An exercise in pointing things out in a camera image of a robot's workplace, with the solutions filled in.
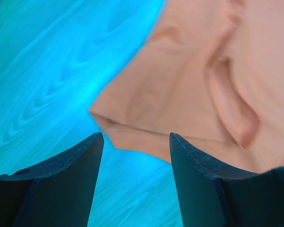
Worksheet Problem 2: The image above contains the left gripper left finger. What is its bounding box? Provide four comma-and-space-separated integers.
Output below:
0, 133, 104, 227

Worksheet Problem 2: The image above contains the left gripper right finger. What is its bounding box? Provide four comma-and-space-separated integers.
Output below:
169, 133, 284, 227

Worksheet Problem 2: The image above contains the orange t shirt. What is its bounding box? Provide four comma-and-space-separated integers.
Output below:
89, 0, 284, 172

